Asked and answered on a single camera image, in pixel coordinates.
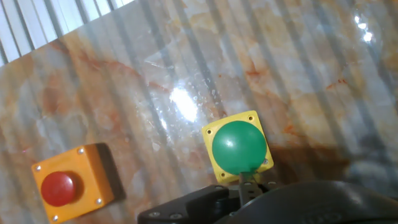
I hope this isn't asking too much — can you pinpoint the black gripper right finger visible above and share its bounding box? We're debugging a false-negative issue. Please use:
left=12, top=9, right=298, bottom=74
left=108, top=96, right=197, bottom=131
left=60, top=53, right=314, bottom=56
left=248, top=172, right=285, bottom=207

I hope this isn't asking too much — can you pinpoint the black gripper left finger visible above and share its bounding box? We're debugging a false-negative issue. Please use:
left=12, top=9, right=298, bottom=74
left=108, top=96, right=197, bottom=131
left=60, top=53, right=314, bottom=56
left=138, top=172, right=251, bottom=224

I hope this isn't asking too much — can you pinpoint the green button yellow box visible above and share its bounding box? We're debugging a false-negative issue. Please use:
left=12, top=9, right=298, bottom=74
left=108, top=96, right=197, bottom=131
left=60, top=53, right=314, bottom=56
left=201, top=110, right=275, bottom=184

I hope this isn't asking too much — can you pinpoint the red button orange box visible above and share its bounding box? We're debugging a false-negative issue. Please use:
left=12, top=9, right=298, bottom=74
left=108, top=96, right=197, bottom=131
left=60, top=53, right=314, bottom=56
left=30, top=142, right=127, bottom=224

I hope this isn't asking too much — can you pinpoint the marble pattern mat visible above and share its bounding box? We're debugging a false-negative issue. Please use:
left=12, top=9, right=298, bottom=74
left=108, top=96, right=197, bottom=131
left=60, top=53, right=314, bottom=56
left=0, top=0, right=398, bottom=224

